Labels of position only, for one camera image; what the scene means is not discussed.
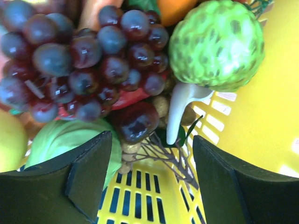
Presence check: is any yellow plastic basket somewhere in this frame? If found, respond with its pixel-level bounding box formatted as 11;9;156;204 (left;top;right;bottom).
96;0;299;224

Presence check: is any small orange fruit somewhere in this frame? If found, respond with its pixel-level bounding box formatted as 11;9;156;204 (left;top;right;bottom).
157;0;198;27

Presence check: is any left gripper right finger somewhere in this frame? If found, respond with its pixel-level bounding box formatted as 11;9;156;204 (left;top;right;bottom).
192;135;299;224

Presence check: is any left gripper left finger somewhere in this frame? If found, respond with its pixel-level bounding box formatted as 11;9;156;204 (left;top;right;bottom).
0;131;112;224

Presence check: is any red chili pepper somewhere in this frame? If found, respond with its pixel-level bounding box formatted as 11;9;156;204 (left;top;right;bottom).
57;70;173;121

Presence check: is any green custard apple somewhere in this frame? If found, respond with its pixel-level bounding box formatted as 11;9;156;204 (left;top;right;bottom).
169;0;265;92

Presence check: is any yellow lemon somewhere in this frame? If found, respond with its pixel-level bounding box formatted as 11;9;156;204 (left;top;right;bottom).
0;110;28;172

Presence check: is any purple grape bunch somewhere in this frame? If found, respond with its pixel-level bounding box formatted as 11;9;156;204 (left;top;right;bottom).
0;0;169;144

